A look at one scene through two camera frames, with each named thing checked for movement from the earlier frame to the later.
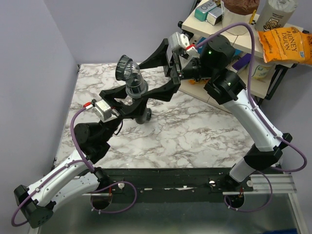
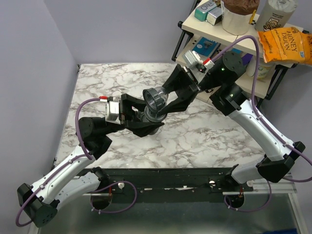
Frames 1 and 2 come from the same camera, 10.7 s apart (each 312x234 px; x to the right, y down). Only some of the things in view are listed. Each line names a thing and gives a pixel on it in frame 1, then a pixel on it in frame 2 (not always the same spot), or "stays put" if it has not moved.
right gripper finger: x=164 y=93 -> x=181 y=103
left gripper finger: x=137 y=109 -> x=142 y=128
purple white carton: x=243 y=61 stays put
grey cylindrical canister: x=275 y=14 stays put
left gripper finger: x=120 y=92 -> x=138 y=104
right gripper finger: x=158 y=58 -> x=178 y=79
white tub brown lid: x=238 y=11 stays put
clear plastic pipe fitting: x=127 y=70 -> x=153 y=99
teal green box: x=201 y=12 stays put
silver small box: x=214 y=16 stays put
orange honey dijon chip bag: x=288 y=44 stays put
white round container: x=262 y=71 stays put
